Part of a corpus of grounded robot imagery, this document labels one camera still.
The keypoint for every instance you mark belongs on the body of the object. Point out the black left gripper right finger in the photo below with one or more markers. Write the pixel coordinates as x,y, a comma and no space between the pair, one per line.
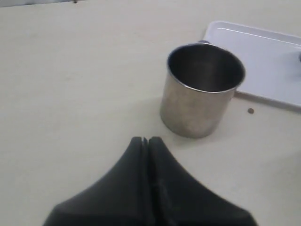
180,200

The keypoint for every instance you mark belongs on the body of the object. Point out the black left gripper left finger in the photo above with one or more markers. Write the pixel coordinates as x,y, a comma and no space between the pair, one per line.
120,198

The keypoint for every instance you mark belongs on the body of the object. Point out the steel mug with kibble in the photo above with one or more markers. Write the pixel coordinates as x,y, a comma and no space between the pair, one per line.
201,80

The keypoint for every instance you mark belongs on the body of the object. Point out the brown kibble pellet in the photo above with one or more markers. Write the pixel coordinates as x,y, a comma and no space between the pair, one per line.
250,110

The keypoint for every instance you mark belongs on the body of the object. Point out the white plastic tray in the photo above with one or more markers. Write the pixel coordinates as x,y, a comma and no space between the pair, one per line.
273,69

